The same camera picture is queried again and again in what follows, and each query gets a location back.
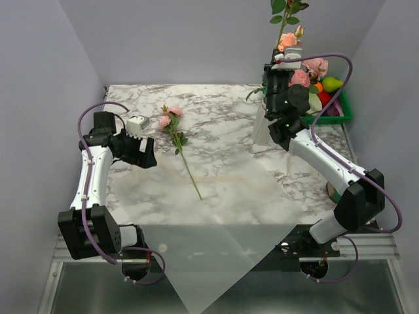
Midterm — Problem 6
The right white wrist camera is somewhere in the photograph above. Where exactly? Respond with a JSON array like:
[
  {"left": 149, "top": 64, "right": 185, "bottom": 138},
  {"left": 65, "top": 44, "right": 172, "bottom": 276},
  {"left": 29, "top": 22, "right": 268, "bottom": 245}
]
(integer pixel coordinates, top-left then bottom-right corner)
[{"left": 271, "top": 46, "right": 302, "bottom": 71}]

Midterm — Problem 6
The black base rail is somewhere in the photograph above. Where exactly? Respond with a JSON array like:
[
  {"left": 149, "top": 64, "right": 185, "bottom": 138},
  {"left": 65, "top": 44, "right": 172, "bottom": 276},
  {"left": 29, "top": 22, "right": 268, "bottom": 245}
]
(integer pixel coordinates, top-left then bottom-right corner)
[{"left": 107, "top": 224, "right": 382, "bottom": 274}]

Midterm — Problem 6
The purple toy eggplant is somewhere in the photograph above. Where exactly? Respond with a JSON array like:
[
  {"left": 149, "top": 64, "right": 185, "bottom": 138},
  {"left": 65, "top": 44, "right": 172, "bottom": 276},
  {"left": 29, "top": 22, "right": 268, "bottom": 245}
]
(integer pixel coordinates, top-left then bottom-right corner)
[{"left": 326, "top": 99, "right": 344, "bottom": 117}]

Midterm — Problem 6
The green tape roll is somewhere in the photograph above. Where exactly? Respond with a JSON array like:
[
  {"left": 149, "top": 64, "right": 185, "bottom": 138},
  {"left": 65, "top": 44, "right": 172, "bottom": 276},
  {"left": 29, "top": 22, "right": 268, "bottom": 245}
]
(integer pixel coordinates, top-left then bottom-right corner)
[{"left": 325, "top": 182, "right": 341, "bottom": 203}]

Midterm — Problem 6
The white ribbed vase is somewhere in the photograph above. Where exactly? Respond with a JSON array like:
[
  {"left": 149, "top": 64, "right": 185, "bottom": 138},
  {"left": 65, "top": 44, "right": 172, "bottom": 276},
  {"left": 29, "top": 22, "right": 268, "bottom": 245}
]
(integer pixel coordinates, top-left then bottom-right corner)
[{"left": 251, "top": 103, "right": 270, "bottom": 145}]

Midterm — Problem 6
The white wrapping paper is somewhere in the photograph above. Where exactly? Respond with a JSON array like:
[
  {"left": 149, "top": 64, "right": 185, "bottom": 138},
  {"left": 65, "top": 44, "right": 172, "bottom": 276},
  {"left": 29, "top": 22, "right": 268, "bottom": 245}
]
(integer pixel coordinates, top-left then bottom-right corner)
[{"left": 111, "top": 151, "right": 302, "bottom": 313}]

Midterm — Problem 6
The pink rose stem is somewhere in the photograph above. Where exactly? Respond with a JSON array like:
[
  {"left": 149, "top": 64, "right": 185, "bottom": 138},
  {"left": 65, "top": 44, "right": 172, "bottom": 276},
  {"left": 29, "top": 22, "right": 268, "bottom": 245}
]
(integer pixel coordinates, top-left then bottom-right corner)
[{"left": 289, "top": 58, "right": 329, "bottom": 88}]

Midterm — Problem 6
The green leafy stem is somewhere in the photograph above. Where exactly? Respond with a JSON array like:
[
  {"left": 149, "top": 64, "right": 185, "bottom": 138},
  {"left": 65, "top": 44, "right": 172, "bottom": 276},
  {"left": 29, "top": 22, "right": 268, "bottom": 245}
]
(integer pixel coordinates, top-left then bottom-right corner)
[{"left": 246, "top": 1, "right": 309, "bottom": 101}]

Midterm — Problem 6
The green plastic tray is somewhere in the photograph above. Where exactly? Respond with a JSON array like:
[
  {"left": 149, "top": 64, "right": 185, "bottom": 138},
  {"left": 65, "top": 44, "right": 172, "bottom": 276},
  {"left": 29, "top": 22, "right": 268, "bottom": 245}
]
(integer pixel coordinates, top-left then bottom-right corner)
[{"left": 301, "top": 91, "right": 353, "bottom": 125}]

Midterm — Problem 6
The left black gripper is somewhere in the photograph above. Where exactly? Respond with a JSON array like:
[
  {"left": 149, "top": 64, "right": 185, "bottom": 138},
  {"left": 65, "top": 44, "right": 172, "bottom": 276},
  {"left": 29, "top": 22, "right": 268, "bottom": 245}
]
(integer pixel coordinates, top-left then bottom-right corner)
[{"left": 115, "top": 128, "right": 157, "bottom": 168}]

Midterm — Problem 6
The pink bud flower stem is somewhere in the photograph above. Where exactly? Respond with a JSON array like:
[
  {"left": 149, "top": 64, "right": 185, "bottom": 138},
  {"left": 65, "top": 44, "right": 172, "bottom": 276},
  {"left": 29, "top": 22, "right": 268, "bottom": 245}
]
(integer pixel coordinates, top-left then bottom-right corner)
[{"left": 277, "top": 26, "right": 305, "bottom": 52}]

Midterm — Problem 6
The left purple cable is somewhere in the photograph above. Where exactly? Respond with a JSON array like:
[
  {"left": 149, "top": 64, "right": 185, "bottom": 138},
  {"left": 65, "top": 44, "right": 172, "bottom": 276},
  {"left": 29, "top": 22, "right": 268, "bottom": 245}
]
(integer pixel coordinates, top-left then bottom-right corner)
[{"left": 77, "top": 101, "right": 167, "bottom": 285}]

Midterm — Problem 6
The pink flower bouquet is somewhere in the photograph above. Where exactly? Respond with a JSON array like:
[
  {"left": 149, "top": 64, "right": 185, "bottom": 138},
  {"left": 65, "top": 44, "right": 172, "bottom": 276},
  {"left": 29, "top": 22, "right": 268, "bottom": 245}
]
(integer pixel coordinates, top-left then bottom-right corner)
[{"left": 159, "top": 105, "right": 203, "bottom": 200}]

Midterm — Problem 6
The red toy pepper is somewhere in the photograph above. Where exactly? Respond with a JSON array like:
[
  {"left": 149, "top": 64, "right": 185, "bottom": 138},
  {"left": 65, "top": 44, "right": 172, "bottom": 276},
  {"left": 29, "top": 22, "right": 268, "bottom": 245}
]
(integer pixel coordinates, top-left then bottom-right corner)
[{"left": 317, "top": 91, "right": 332, "bottom": 108}]

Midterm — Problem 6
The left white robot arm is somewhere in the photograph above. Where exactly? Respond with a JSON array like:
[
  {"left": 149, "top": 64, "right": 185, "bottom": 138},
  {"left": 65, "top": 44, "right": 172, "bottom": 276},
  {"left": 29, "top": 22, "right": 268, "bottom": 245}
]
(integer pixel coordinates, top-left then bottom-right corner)
[{"left": 58, "top": 111, "right": 157, "bottom": 263}]

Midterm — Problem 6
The green toy pear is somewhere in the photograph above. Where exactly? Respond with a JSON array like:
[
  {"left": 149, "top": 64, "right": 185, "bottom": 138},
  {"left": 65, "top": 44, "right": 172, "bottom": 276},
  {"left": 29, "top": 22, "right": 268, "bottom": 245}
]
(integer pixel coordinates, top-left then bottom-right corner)
[{"left": 321, "top": 77, "right": 344, "bottom": 93}]

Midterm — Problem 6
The green toy cabbage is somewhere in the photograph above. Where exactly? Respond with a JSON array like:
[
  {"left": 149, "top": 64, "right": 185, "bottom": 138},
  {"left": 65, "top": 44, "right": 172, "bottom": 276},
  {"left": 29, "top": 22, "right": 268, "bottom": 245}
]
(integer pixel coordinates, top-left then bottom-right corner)
[{"left": 306, "top": 93, "right": 323, "bottom": 114}]

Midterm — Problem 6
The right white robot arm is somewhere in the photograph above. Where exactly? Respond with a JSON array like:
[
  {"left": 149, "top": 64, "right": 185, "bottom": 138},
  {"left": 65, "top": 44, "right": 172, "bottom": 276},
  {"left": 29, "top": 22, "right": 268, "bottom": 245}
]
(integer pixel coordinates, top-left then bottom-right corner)
[{"left": 264, "top": 47, "right": 385, "bottom": 256}]

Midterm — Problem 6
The orange toy fruit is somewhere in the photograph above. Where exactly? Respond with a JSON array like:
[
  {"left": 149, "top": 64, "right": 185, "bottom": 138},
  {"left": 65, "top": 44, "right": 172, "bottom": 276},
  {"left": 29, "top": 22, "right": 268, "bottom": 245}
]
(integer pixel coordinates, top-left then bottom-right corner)
[{"left": 309, "top": 82, "right": 323, "bottom": 94}]

